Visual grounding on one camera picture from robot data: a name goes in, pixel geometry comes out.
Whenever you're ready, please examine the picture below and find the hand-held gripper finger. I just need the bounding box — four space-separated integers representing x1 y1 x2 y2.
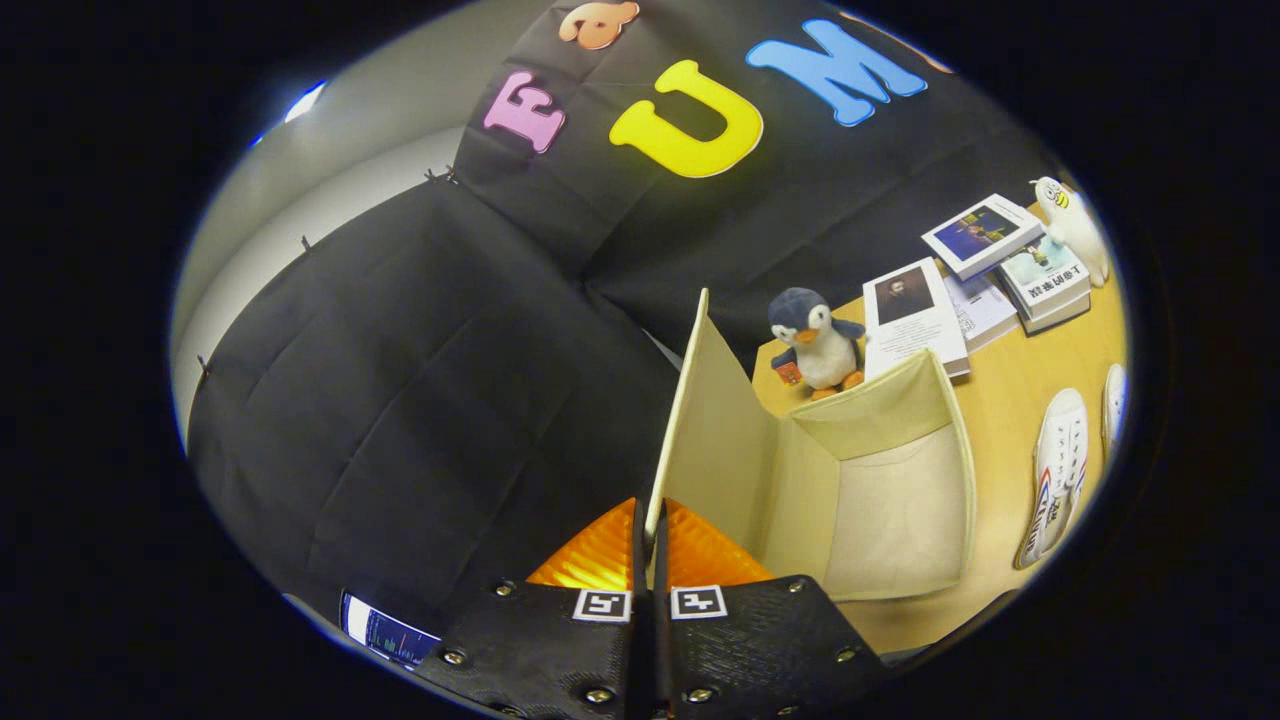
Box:
652 497 893 720
412 497 656 720

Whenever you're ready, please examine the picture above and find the beige fabric storage box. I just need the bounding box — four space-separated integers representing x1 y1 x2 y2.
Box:
645 288 979 603

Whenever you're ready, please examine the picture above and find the white canvas shoe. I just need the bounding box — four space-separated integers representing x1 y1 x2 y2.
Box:
1013 388 1091 571
1100 363 1129 461

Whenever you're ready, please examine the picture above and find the penguin plush toy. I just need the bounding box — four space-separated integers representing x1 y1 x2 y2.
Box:
766 287 868 401

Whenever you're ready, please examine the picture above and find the black backdrop cloth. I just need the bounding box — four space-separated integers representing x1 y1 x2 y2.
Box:
185 0 1061 641

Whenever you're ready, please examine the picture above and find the book with portrait cover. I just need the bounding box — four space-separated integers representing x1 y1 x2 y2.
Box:
862 257 971 381

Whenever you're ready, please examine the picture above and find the white text booklet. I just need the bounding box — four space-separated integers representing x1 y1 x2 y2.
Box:
945 270 1021 353

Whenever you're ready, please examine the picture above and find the book with blue picture cover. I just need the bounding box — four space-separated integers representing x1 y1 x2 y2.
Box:
920 193 1046 281

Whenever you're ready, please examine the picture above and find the thick pale blue book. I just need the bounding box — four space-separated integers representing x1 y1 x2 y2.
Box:
995 235 1093 336

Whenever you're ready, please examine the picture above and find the white duck plush toy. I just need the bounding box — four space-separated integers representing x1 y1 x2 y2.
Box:
1030 176 1111 289

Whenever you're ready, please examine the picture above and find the ceiling light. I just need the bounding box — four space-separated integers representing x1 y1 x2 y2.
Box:
283 80 329 123

